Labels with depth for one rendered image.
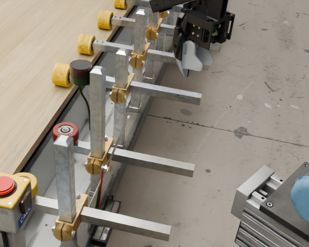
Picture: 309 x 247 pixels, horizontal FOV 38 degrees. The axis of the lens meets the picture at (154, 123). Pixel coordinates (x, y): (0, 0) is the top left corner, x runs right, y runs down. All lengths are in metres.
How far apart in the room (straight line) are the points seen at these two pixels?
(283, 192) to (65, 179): 0.52
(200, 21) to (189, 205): 1.72
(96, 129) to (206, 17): 0.59
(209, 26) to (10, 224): 0.48
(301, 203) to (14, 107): 1.00
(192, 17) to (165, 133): 2.09
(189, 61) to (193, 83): 2.54
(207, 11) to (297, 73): 3.07
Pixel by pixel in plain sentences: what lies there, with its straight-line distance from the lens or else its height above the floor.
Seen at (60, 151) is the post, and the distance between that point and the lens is 1.03.
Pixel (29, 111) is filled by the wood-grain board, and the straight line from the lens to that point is 1.51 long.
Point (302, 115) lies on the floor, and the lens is 3.34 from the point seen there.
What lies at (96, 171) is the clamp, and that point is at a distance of 1.36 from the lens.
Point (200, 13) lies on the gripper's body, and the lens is 0.84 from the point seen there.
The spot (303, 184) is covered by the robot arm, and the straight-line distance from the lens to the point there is 0.83.
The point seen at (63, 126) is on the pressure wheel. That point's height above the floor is 0.91.
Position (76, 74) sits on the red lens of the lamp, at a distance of 1.19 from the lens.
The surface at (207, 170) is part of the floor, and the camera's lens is 2.66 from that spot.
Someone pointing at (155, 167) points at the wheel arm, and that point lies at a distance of 1.38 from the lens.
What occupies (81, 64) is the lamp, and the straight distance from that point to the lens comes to 1.21.
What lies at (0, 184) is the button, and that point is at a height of 1.23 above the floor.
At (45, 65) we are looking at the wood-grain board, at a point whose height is 0.90.
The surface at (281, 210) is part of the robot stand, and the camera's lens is 1.06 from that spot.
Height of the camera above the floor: 1.78
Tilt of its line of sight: 37 degrees down
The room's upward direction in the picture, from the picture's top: 6 degrees clockwise
